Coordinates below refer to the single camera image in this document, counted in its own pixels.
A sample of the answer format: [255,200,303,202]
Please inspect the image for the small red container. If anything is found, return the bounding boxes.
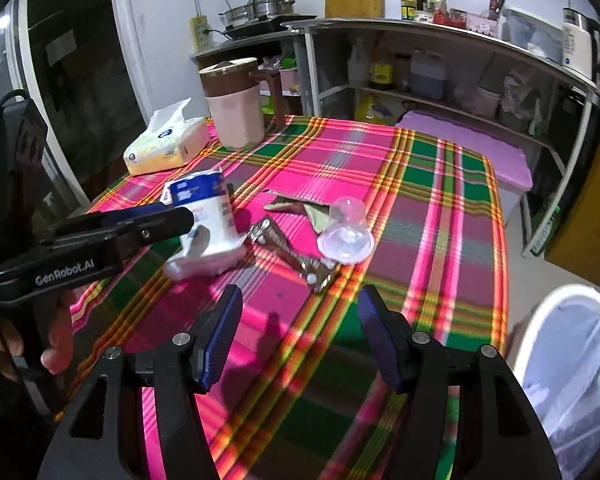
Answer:
[435,10,468,29]

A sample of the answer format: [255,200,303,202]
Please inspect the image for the white blue milk carton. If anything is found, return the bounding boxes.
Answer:
[162,170,246,261]

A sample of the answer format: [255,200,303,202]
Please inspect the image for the pink green plaid tablecloth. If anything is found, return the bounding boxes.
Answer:
[70,115,511,480]

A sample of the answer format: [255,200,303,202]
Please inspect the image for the small pink bucket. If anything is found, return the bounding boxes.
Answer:
[475,85,501,118]

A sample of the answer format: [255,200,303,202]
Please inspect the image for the wooden door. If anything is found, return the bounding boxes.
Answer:
[545,145,600,283]

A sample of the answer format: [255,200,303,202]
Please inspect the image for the pink brown pitcher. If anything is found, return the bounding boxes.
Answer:
[199,57,286,151]

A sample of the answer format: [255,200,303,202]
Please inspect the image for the shiny brown snack wrapper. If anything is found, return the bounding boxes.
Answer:
[250,217,338,293]

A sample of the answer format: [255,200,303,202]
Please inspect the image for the white plastic bottle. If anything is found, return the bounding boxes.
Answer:
[349,37,371,88]

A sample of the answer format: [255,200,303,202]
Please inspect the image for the white yellow tissue box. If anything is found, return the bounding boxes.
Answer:
[123,100,211,176]

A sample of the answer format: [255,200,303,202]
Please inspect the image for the person's left hand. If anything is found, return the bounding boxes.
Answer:
[0,290,77,378]

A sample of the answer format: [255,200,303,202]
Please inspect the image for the black induction cooker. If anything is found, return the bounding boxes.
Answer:
[222,14,318,40]

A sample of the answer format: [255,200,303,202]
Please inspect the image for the steel shelf unit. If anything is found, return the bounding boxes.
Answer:
[292,17,600,256]

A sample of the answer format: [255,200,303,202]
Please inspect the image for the crumpled plastic bags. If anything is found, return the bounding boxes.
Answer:
[500,72,546,133]

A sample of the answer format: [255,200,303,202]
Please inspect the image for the person's left forearm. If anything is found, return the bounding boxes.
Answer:
[0,355,66,480]

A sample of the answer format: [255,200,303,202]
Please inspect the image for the translucent plastic bin liner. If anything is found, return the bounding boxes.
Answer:
[522,295,600,466]

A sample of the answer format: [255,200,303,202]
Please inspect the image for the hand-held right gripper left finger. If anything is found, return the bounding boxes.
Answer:
[37,284,244,480]

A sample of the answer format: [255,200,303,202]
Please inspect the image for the brown gold foil wrapper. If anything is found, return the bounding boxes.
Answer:
[264,191,331,233]

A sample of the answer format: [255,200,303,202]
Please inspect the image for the glass sliding door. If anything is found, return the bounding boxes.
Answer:
[0,0,148,211]

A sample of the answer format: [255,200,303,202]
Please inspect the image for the pink basin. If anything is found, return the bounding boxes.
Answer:
[260,57,301,96]

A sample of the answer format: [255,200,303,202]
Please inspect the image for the white electric kettle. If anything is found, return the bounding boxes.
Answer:
[560,7,600,81]

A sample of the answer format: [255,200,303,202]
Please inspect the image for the white round trash bin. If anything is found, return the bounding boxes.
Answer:
[510,284,600,466]

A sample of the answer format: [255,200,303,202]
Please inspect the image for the yellow power strip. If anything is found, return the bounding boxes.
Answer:
[189,15,211,53]

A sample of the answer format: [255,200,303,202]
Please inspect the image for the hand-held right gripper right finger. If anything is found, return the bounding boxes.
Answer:
[357,284,563,480]

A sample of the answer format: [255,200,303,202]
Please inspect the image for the yellow bag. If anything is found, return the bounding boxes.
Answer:
[355,92,396,123]

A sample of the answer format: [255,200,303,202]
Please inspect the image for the yellow label oil bottle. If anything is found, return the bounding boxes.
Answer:
[370,35,395,92]

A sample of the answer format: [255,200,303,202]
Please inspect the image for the clear plastic storage container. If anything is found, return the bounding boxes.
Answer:
[497,6,566,56]

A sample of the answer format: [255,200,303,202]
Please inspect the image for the pink utensil holder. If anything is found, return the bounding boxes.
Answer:
[466,10,501,36]

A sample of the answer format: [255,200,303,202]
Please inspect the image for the steel steamer pot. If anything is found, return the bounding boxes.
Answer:
[246,0,296,18]

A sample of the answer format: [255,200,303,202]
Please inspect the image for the clear plastic cup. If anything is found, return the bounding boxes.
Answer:
[316,197,376,265]

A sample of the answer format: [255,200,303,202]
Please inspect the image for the grey plastic jug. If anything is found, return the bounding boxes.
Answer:
[410,49,448,100]

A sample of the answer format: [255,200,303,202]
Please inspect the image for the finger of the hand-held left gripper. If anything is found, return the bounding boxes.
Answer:
[44,208,196,262]
[101,203,169,224]

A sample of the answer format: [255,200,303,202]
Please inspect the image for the low steel counter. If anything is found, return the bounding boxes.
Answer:
[190,30,306,116]

